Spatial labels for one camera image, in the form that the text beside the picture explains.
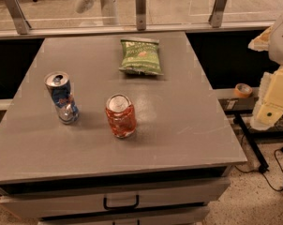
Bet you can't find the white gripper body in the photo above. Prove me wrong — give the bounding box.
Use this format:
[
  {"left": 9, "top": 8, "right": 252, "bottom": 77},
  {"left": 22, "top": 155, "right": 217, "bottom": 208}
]
[{"left": 250, "top": 66, "right": 283, "bottom": 130}]

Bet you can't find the green jalapeno chip bag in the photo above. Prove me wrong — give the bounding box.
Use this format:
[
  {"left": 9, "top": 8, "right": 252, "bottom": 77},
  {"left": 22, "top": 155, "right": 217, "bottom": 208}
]
[{"left": 119, "top": 37, "right": 163, "bottom": 76}]

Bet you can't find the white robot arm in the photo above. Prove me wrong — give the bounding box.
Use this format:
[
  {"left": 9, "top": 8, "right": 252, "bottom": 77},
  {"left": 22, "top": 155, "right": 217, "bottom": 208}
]
[{"left": 248, "top": 13, "right": 283, "bottom": 130}]

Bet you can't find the red coke can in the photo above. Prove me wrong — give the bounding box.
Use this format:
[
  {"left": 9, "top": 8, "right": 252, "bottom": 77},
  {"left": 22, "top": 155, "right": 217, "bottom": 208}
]
[{"left": 105, "top": 94, "right": 137, "bottom": 138}]

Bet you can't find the blue silver energy drink can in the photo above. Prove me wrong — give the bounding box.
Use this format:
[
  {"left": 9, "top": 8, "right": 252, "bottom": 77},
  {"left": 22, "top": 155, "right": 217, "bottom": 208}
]
[{"left": 44, "top": 71, "right": 79, "bottom": 124}]

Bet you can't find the orange tape roll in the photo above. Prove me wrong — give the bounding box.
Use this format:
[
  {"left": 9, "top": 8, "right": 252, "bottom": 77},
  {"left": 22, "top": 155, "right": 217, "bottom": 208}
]
[{"left": 234, "top": 83, "right": 253, "bottom": 98}]

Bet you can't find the black table leg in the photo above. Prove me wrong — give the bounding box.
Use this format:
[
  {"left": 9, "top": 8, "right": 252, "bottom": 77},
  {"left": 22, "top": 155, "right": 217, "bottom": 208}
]
[{"left": 233, "top": 113, "right": 269, "bottom": 174}]

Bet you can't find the lower grey drawer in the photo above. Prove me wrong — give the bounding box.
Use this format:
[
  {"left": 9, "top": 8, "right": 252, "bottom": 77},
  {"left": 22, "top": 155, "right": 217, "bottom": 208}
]
[{"left": 37, "top": 206, "right": 209, "bottom": 225}]

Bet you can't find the grey drawer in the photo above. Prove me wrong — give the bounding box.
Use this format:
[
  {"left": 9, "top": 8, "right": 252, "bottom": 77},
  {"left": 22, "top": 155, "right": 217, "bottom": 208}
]
[
  {"left": 37, "top": 206, "right": 209, "bottom": 225},
  {"left": 0, "top": 177, "right": 230, "bottom": 218}
]

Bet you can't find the upper grey drawer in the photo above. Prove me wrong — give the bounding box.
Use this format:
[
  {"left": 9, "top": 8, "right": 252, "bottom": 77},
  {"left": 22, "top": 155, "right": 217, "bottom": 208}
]
[{"left": 0, "top": 177, "right": 230, "bottom": 218}]

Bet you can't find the black cable on floor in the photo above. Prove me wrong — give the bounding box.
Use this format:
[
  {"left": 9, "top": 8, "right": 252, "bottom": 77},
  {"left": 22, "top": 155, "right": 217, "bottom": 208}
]
[{"left": 234, "top": 131, "right": 283, "bottom": 193}]

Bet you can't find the right metal railing bracket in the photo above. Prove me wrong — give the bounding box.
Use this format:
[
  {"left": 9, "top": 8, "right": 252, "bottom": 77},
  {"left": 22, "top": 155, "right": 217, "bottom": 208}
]
[{"left": 208, "top": 0, "right": 228, "bottom": 28}]

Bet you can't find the metal railing bracket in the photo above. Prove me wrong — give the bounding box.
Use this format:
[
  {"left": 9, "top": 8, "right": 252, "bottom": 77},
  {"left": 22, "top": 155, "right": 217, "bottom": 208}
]
[
  {"left": 135, "top": 0, "right": 146, "bottom": 31},
  {"left": 208, "top": 0, "right": 228, "bottom": 28},
  {"left": 4, "top": 0, "right": 31, "bottom": 35}
]

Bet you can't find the middle metal railing bracket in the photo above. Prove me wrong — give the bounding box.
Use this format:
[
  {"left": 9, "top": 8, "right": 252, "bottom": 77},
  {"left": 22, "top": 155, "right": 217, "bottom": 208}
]
[{"left": 135, "top": 0, "right": 146, "bottom": 31}]

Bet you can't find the left metal railing bracket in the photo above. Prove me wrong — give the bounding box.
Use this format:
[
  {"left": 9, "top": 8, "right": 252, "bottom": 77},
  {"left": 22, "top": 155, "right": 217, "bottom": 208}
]
[{"left": 4, "top": 0, "right": 31, "bottom": 35}]

